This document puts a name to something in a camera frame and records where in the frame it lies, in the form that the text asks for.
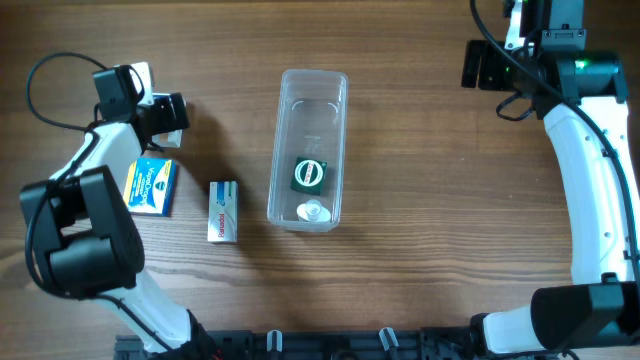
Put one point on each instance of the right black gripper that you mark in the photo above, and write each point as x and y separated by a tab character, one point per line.
489	75

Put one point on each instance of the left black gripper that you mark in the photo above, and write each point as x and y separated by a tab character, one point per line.
167	123

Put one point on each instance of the blue Vicks VapoDrops box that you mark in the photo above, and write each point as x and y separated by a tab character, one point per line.
149	186

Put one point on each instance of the white Panadol tablet box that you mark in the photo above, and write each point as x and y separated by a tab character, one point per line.
223	212

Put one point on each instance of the small green square box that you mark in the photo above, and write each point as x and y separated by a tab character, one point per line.
308	176

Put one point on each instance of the small white bottle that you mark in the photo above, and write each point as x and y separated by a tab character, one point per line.
313	211

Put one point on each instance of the white Hansaplast plaster box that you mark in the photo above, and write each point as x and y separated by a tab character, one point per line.
168	140

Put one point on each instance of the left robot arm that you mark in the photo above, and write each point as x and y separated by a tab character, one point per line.
82	243

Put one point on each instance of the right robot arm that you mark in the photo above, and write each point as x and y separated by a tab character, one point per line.
581	98

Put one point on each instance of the clear plastic container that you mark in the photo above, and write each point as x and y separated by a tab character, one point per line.
311	123

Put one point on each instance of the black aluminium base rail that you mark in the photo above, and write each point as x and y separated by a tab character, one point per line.
425	344

